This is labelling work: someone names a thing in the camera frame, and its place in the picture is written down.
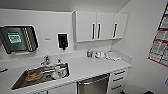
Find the stainless steel dishwasher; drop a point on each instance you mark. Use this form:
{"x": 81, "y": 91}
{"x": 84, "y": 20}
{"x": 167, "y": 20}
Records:
{"x": 93, "y": 85}

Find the small blue bottle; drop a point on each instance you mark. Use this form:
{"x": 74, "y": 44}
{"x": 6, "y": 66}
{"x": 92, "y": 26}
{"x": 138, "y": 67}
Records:
{"x": 88, "y": 53}

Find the small chrome sink fitting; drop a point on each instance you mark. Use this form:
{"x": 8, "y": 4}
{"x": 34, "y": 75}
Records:
{"x": 59, "y": 61}

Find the white dishes on counter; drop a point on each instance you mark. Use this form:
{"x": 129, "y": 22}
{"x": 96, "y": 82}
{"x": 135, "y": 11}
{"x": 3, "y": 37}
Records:
{"x": 114, "y": 57}

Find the white cup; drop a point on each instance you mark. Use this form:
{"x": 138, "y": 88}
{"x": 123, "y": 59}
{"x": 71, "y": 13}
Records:
{"x": 60, "y": 72}

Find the white sink base cabinet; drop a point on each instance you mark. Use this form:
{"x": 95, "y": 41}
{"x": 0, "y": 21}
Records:
{"x": 56, "y": 90}

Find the orange bowl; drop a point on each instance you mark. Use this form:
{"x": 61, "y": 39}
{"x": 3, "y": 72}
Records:
{"x": 33, "y": 76}

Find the steel paper towel dispenser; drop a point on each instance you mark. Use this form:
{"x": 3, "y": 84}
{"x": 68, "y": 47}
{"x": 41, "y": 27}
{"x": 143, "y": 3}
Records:
{"x": 18, "y": 39}

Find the steel kitchen sink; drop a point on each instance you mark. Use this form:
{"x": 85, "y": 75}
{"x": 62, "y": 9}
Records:
{"x": 23, "y": 78}

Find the notice poster board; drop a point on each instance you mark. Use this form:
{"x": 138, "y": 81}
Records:
{"x": 160, "y": 43}

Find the black wall soap dispenser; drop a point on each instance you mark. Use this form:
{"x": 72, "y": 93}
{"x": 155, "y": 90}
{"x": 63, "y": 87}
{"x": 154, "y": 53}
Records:
{"x": 62, "y": 40}

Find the white three-door wall cabinet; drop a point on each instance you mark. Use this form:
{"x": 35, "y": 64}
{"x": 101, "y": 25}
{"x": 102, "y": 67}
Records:
{"x": 100, "y": 26}

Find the small wall label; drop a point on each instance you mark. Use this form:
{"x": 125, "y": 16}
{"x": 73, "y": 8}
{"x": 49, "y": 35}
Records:
{"x": 48, "y": 39}

